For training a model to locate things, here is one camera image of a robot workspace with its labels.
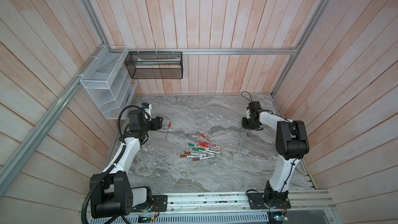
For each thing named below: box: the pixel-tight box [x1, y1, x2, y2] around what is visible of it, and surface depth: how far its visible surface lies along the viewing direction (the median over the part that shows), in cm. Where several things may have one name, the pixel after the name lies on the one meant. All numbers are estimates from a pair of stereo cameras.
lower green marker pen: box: [192, 147, 222, 155], surface depth 92 cm
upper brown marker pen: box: [183, 151, 207, 157], surface depth 92 cm
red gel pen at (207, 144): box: [195, 140, 222, 149], surface depth 95 cm
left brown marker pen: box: [179, 154, 205, 158], surface depth 90 cm
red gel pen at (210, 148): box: [199, 144, 223, 152], surface depth 94 cm
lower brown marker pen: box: [192, 155, 217, 162], surface depth 90 cm
